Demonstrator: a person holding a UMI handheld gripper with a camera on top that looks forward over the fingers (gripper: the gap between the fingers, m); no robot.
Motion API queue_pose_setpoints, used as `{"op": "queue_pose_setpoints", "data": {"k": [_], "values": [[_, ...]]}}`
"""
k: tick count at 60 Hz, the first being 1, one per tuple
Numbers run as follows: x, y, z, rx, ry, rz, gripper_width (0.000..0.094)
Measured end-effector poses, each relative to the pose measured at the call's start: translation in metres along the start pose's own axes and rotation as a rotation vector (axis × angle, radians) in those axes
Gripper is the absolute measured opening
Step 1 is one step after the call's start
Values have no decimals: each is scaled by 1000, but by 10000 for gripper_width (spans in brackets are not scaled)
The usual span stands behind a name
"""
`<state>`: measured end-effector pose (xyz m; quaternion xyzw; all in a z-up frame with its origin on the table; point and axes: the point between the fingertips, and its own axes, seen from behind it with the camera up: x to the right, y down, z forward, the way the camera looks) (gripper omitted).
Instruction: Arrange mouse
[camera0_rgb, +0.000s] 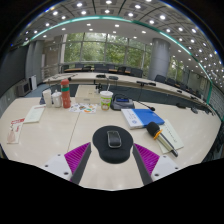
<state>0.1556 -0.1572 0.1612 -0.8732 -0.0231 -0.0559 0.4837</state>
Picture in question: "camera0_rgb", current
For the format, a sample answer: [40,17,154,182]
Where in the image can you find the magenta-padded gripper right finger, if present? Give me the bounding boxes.
[131,143,181,186]

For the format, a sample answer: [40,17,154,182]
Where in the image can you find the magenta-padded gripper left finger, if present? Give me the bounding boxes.
[42,142,92,185]

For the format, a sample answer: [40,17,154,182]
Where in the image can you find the black computer mouse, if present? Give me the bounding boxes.
[106,130,123,149]

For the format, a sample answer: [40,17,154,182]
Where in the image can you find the black mouse pad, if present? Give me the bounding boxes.
[92,125,134,165]

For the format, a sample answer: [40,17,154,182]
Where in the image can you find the black handheld microphone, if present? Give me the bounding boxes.
[146,121,179,158]

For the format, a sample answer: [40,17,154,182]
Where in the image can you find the white printed paper sheet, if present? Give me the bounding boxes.
[156,119,185,155]

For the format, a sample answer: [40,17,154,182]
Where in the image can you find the blue and white book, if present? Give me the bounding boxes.
[120,108,166,130]

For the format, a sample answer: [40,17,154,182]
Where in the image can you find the colourful sticker sheet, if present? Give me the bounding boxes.
[68,102,98,114]

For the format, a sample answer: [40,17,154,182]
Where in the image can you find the white lidded mug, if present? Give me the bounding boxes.
[51,90,63,108]

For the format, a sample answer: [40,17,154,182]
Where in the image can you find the white booklet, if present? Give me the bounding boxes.
[23,104,47,124]

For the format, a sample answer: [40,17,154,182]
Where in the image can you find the cream cardboard box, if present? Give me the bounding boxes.
[74,84,102,105]

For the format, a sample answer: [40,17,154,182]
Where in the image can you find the printed paper cup with lid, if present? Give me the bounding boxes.
[99,90,114,112]

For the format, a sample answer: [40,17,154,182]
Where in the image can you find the red drink bottle green band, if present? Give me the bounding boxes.
[60,78,72,109]

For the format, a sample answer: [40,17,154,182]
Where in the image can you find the stack of white paper cups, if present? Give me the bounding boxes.
[42,88,53,108]

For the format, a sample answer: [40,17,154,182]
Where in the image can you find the red and white leaflet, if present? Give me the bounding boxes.
[6,117,26,145]

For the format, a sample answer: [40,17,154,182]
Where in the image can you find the long curved conference desk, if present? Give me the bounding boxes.
[43,72,214,108]

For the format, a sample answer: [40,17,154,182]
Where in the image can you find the dark office chairs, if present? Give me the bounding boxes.
[61,63,214,108]

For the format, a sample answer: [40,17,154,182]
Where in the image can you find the ceiling lights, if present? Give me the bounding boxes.
[13,0,224,81]

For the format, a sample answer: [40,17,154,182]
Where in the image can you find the large glass window wall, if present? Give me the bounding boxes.
[61,32,153,69]

